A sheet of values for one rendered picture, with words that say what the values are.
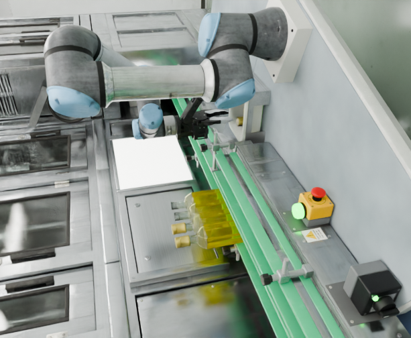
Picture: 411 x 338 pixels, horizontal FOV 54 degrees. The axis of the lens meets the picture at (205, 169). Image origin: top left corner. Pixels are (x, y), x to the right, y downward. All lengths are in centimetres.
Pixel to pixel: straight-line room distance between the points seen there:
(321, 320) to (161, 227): 74
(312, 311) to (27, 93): 174
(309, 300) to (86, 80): 74
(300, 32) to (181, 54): 111
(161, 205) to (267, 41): 77
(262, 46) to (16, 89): 140
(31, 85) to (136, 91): 124
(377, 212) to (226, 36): 59
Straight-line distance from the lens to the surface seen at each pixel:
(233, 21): 117
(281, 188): 128
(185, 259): 141
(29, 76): 221
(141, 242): 148
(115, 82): 103
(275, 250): 111
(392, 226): 98
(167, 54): 217
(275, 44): 120
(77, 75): 101
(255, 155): 142
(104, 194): 171
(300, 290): 104
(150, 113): 132
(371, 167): 100
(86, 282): 145
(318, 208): 113
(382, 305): 98
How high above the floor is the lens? 132
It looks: 13 degrees down
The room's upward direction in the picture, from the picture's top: 98 degrees counter-clockwise
